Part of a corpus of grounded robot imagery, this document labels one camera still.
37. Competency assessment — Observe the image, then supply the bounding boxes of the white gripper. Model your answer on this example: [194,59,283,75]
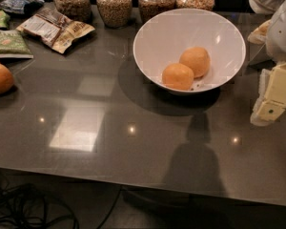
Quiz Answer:
[247,0,286,126]

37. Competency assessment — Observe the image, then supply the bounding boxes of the white ceramic bowl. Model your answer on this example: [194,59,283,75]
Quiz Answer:
[133,9,246,95]

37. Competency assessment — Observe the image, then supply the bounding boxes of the glass jar dark beans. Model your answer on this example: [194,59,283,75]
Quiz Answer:
[138,0,175,23]

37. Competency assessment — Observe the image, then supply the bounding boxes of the glass jar of grains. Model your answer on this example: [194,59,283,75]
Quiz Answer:
[96,0,133,29]

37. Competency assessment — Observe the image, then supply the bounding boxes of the glass jar of nuts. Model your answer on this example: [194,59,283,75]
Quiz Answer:
[53,0,92,22]

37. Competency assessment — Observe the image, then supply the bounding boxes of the brown white snack bag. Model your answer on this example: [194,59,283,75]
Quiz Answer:
[16,8,94,54]

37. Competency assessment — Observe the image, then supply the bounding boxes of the blue snack packet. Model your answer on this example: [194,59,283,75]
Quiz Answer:
[0,0,45,15]

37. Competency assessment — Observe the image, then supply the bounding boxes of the green snack packet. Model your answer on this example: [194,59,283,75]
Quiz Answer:
[0,30,33,59]

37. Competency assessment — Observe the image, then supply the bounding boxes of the large orange on table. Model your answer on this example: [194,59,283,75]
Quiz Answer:
[0,64,14,94]

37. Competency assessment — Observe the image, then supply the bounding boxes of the black cables on floor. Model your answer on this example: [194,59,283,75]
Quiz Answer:
[0,181,123,229]

